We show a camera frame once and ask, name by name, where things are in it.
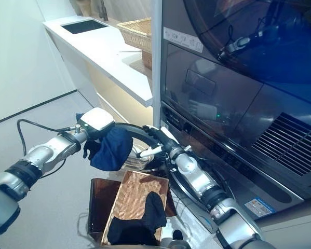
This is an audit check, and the beige ribbed vase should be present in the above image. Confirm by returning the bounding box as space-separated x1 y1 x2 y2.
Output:
76 0 93 16

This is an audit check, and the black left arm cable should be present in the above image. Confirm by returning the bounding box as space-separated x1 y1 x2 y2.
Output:
16 119 77 180

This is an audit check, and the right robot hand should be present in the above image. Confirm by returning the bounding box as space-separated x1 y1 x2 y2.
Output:
137 125 184 159

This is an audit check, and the brown woven basket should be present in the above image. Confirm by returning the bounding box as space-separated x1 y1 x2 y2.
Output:
141 49 153 70

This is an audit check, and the blue garment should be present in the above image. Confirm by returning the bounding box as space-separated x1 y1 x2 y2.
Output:
76 112 134 172

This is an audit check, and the grey dryer with round door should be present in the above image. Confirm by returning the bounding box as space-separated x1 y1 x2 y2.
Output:
160 0 311 200

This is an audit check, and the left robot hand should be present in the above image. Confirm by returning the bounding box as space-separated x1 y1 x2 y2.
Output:
77 107 115 161

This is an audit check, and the pale wicker tray basket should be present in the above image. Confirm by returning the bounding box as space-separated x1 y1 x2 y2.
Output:
116 18 153 50

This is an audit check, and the white tall side panel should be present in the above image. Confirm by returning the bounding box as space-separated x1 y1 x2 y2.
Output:
151 0 163 131

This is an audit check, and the black rectangular sink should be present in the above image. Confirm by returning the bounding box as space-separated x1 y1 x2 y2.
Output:
60 20 110 35

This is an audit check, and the small blue white sticker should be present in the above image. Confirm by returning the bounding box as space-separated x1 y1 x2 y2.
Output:
245 198 275 216

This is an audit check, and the white laundry counter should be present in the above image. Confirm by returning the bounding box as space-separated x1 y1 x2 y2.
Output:
42 19 154 126

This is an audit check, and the woven wicker laundry basket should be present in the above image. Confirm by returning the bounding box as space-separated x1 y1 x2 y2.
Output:
100 170 170 246

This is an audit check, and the black garment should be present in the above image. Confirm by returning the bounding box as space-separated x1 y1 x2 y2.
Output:
107 191 168 246

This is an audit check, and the grey robot torso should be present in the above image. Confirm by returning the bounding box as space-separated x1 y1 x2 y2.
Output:
157 237 195 249

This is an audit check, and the white pictogram label sticker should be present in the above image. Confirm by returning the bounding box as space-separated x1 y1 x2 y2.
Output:
164 27 204 52

